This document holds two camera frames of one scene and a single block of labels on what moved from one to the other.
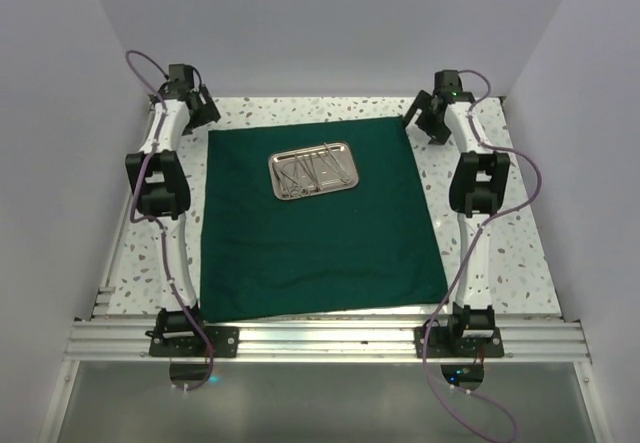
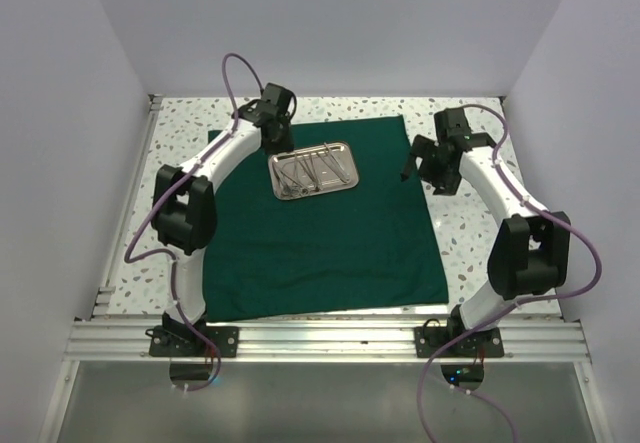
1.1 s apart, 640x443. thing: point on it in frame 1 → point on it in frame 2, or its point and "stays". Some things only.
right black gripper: [439, 134] → [423, 147]
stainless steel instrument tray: [312, 171] stays
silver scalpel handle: [340, 172] stays
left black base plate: [224, 339] stays
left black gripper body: [207, 113] → [284, 141]
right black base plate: [442, 344] stays
